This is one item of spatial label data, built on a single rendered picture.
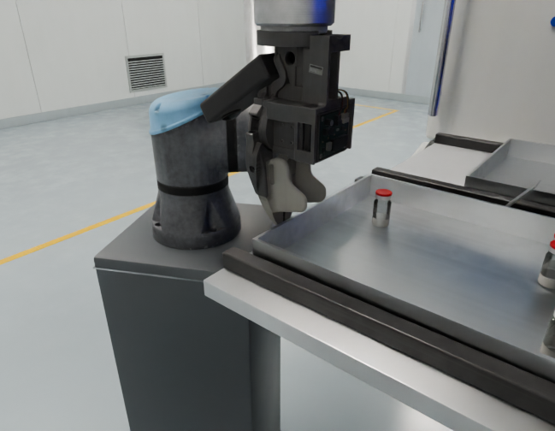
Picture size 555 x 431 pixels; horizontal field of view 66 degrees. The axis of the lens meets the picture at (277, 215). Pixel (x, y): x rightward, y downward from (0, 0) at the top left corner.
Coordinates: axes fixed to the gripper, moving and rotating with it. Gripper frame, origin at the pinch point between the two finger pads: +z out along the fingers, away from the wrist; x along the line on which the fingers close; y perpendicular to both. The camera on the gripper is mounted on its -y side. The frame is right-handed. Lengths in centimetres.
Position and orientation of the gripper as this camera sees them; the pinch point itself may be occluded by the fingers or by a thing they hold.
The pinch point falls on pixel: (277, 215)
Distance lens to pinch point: 50.3
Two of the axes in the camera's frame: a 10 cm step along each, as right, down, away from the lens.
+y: 7.8, 2.7, -5.6
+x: 6.3, -3.4, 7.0
